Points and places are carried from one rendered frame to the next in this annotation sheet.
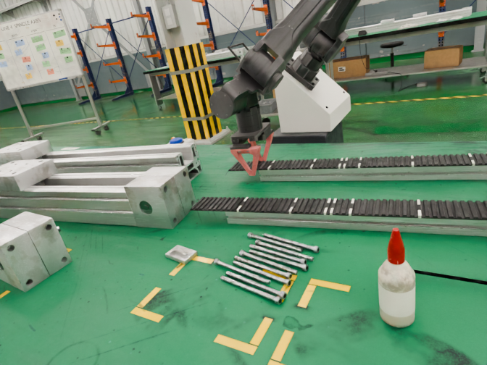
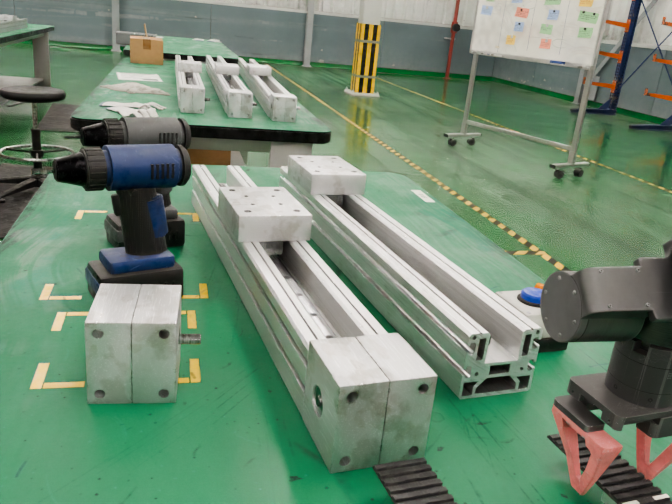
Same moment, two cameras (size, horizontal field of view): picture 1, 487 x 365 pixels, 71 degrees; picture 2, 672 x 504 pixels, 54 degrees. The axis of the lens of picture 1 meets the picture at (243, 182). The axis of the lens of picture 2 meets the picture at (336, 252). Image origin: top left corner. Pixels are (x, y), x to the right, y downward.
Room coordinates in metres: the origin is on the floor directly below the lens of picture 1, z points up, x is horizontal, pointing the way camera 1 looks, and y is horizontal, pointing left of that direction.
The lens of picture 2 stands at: (0.21, -0.17, 1.19)
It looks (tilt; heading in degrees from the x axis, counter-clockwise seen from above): 20 degrees down; 41
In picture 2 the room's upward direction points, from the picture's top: 6 degrees clockwise
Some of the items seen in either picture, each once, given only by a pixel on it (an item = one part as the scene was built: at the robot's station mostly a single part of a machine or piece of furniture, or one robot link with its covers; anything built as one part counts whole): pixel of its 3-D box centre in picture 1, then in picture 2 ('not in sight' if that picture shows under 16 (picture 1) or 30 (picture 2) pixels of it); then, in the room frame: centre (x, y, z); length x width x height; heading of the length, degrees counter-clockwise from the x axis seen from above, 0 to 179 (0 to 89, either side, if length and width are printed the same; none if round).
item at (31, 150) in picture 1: (23, 156); (324, 180); (1.16, 0.71, 0.87); 0.16 x 0.11 x 0.07; 63
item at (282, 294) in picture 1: (254, 283); not in sight; (0.39, 0.01, 0.78); 0.11 x 0.01 x 0.01; 45
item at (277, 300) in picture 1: (248, 288); not in sight; (0.38, 0.02, 0.78); 0.11 x 0.01 x 0.01; 46
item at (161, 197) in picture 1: (165, 193); (377, 397); (0.68, 0.17, 0.83); 0.12 x 0.09 x 0.10; 153
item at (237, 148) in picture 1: (251, 154); (601, 444); (0.75, -0.03, 0.85); 0.07 x 0.07 x 0.09; 64
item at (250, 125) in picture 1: (249, 121); (644, 371); (0.78, -0.04, 0.92); 0.10 x 0.07 x 0.07; 154
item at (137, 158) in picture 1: (81, 167); (369, 246); (1.04, 0.48, 0.82); 0.80 x 0.10 x 0.09; 63
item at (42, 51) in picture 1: (46, 82); (529, 58); (6.19, 2.89, 0.97); 1.51 x 0.50 x 1.95; 76
